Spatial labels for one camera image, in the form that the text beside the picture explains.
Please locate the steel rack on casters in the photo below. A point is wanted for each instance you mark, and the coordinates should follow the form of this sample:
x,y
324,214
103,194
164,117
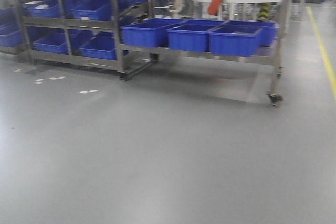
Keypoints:
x,y
263,56

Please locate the blue bin lower front middle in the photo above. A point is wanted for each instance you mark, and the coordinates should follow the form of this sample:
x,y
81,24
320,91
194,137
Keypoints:
x,y
192,35

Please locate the blue bin lower front left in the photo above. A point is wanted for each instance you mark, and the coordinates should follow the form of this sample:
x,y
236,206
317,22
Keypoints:
x,y
150,33

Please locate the blue bin lower front right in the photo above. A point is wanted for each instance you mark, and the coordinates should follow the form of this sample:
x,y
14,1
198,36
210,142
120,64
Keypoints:
x,y
241,38

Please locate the blue bin tilted lower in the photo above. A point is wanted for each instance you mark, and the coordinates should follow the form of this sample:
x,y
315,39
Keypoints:
x,y
101,46

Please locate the blue bin tilted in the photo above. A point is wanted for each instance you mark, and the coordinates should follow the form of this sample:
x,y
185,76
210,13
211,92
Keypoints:
x,y
100,10
101,46

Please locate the blue bin tilted upper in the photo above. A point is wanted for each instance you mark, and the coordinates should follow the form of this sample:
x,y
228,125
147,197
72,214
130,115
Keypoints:
x,y
100,10

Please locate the steel rack with tilted shelves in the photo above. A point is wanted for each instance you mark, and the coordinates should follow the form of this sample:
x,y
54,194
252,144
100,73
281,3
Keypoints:
x,y
51,33

